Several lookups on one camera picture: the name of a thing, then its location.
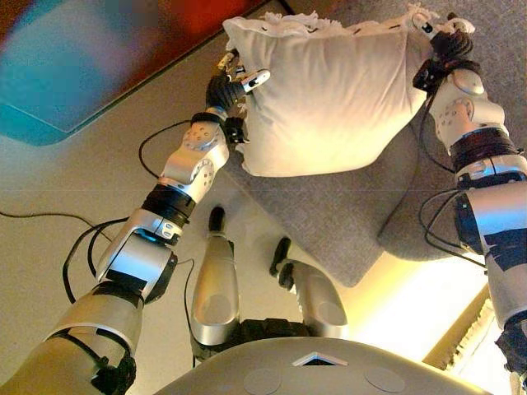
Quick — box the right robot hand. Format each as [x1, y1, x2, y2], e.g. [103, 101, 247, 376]
[419, 12, 477, 63]

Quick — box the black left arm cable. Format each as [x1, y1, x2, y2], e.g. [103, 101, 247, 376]
[61, 118, 197, 367]

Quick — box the white fringed cushion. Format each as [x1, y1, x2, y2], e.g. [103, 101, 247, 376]
[222, 2, 441, 178]

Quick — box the glossy dark wood table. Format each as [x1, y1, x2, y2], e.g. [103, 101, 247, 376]
[0, 0, 281, 147]

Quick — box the grey robot torso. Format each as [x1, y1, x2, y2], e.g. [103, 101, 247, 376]
[154, 318, 495, 395]

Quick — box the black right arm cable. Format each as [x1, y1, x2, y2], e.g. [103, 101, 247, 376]
[418, 94, 489, 268]

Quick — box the grey fabric armchair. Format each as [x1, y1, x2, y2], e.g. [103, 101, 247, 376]
[224, 0, 527, 288]

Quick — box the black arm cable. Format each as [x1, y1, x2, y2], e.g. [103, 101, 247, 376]
[418, 94, 489, 268]
[61, 118, 197, 367]

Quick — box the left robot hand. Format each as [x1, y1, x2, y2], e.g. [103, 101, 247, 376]
[204, 48, 272, 112]

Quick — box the black floor cable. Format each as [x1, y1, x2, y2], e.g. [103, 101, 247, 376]
[0, 211, 114, 244]

